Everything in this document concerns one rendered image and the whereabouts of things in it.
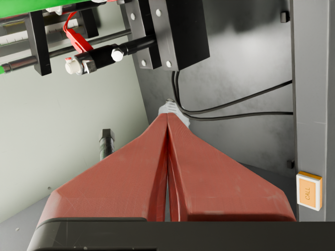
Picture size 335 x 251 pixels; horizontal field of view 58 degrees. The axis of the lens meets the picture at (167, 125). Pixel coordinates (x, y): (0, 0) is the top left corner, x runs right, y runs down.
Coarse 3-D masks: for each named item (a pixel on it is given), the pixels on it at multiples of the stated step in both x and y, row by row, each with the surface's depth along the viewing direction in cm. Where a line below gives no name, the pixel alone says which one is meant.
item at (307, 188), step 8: (312, 176) 41; (304, 184) 41; (312, 184) 40; (320, 184) 40; (304, 192) 42; (312, 192) 41; (320, 192) 41; (304, 200) 42; (312, 200) 41; (320, 200) 41; (320, 208) 42
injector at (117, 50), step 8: (136, 40) 46; (144, 40) 47; (152, 40) 48; (96, 48) 42; (104, 48) 43; (112, 48) 43; (120, 48) 44; (128, 48) 45; (136, 48) 46; (144, 48) 48; (72, 56) 41; (80, 56) 40; (88, 56) 41; (96, 56) 41; (104, 56) 42; (112, 56) 41; (120, 56) 41; (80, 64) 40; (96, 64) 42; (104, 64) 43; (80, 72) 41
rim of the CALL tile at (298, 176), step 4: (300, 176) 41; (304, 176) 41; (308, 176) 41; (308, 180) 41; (312, 180) 40; (316, 180) 40; (316, 184) 40; (316, 188) 40; (316, 192) 40; (316, 196) 41; (316, 200) 41; (300, 204) 43; (304, 204) 43; (316, 204) 41; (312, 208) 42; (316, 208) 42
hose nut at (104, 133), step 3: (102, 129) 42; (105, 129) 42; (108, 129) 42; (102, 132) 41; (105, 132) 41; (108, 132) 41; (111, 132) 42; (99, 135) 42; (102, 135) 41; (105, 135) 41; (108, 135) 41; (111, 135) 41; (114, 135) 42; (99, 138) 41; (114, 138) 42; (99, 141) 41
